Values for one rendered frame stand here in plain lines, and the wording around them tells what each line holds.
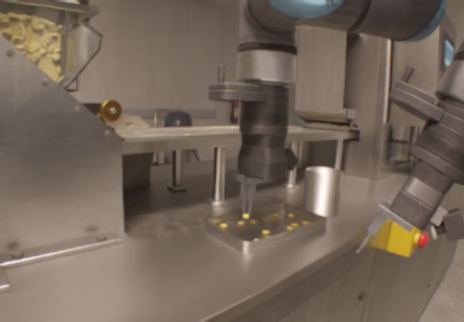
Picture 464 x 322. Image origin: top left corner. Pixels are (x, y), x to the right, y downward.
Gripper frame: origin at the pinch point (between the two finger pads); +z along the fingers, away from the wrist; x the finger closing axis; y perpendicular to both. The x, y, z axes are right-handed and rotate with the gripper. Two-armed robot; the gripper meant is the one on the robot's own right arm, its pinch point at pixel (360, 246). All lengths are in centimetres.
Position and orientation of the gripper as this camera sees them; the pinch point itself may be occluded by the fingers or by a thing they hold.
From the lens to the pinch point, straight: 43.7
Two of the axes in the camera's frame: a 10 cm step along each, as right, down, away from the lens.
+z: -4.4, 8.6, 2.6
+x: 5.1, 0.0, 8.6
